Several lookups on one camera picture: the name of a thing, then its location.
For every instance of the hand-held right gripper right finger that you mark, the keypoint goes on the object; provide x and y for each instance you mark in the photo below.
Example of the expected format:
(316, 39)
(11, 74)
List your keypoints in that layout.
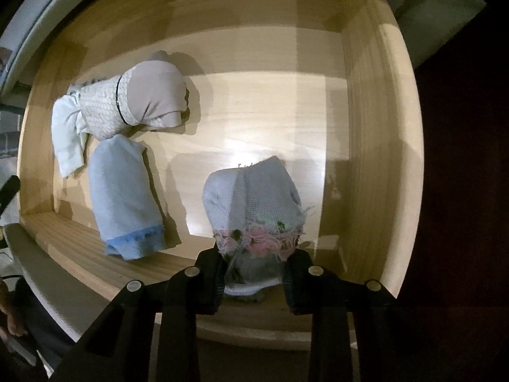
(296, 286)

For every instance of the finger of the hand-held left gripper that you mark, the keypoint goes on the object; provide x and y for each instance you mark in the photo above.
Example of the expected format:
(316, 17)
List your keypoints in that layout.
(10, 195)

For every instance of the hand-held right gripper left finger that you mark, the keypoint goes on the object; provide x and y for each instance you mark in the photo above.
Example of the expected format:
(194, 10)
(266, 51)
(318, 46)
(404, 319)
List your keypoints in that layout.
(210, 286)

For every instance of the white underwear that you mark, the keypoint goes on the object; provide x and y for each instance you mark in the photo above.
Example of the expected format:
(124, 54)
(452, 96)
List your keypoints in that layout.
(65, 135)

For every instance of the pale blue pink-trimmed underwear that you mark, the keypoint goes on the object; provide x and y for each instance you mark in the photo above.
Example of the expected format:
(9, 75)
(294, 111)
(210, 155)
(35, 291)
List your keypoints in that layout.
(254, 199)

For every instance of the light blue towel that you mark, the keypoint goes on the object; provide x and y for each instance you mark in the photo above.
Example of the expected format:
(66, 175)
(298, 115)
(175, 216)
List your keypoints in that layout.
(123, 199)

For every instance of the beige scale-patterned underwear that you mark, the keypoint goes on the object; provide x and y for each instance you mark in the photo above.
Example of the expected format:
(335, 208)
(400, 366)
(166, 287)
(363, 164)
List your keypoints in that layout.
(151, 95)

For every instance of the wooden drawer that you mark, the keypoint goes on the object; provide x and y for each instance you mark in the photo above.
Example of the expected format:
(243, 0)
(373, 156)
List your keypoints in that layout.
(258, 99)

